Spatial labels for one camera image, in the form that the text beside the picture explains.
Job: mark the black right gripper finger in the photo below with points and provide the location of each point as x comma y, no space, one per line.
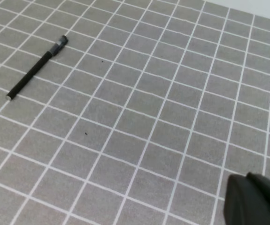
247,200

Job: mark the black pen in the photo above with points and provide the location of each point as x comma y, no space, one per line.
55,49

